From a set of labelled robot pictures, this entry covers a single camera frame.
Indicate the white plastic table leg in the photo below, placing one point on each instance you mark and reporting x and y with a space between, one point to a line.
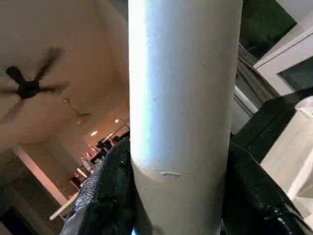
183 98

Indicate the dark ceiling fan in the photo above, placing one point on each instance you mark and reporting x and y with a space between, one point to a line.
29 88

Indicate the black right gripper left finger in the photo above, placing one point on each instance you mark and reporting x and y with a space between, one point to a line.
107 196

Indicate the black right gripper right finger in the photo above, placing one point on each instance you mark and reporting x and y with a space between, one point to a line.
259 200

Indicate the white cabinet with glass doors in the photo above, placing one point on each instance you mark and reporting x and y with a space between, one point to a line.
288 54

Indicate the grey curtain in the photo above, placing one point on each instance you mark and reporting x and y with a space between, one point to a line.
252 78

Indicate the white plastic table top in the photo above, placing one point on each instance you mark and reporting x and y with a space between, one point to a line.
293 147

